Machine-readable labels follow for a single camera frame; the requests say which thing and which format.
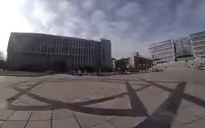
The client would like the brown low building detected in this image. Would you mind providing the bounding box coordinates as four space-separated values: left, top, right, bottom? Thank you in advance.
114 51 154 71

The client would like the group of people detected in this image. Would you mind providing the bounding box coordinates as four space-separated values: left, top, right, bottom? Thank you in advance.
69 67 103 77

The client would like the large dark glass building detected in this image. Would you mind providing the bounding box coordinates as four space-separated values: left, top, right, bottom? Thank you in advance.
6 31 113 73

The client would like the grey paved plaza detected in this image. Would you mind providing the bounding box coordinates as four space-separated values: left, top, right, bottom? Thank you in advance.
0 68 205 128

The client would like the white banded office building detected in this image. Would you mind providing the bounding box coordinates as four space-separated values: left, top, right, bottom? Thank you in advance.
148 28 205 65

